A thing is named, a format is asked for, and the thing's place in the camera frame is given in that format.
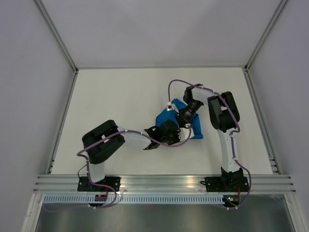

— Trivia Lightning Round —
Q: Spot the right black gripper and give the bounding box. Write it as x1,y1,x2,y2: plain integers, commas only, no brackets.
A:
174,100,203,129

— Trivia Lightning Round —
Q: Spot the blue cloth napkin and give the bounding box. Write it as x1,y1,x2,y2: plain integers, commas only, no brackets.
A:
155,99,203,140

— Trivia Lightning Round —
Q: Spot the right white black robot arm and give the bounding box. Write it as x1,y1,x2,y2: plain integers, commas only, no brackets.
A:
175,85,243,191

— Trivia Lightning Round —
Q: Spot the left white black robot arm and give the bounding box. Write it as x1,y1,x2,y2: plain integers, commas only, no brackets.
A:
82,120,181,191

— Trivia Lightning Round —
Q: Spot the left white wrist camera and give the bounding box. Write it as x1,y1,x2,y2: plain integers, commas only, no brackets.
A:
179,127,195,142

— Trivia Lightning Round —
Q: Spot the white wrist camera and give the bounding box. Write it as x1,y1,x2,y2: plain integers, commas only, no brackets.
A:
179,127,195,142
166,101,179,112

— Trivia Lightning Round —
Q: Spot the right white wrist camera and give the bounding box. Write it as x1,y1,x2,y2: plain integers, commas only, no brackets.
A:
166,101,179,112

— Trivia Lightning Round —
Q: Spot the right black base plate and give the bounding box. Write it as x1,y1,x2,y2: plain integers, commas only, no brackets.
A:
200,176,249,193

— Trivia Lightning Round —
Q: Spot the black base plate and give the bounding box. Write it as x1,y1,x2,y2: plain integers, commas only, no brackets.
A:
77,176,121,192
200,176,249,193

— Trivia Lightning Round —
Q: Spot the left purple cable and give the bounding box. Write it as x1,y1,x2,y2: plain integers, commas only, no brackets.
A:
42,125,193,213

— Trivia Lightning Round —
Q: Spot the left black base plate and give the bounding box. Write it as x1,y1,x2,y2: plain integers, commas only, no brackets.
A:
77,176,121,192

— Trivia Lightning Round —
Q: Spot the white slotted cable duct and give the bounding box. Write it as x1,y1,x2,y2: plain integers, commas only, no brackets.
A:
43,194,224,204

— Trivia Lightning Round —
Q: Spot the aluminium mounting rail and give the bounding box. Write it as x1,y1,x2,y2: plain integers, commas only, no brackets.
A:
33,174,296,195

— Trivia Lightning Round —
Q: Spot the left aluminium frame post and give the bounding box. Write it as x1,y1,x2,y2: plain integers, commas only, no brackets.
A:
32,0,78,73

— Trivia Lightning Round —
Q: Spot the aluminium frame post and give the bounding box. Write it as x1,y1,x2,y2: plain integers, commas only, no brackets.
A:
243,0,289,72
32,0,78,73

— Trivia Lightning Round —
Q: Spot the right aluminium frame post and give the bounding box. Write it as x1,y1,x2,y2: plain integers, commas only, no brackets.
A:
243,0,289,72

